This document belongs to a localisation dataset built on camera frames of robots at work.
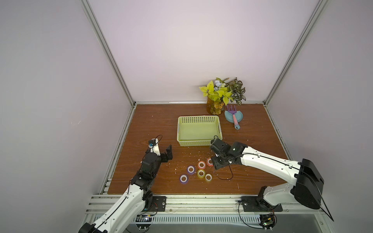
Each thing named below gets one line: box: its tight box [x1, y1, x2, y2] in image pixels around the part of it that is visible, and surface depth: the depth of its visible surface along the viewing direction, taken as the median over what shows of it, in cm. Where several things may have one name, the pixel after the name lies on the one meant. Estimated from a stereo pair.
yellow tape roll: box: [197, 168, 206, 179], surface depth 84 cm
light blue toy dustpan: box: [224, 110, 244, 123], surface depth 113 cm
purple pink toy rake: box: [226, 104, 241, 130], surface depth 109 cm
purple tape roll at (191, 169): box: [186, 165, 196, 175], surface depth 86 cm
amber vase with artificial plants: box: [198, 77, 247, 116], surface depth 97 cm
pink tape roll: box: [197, 160, 206, 170], surface depth 88 cm
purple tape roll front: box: [179, 173, 189, 184], surface depth 83 cm
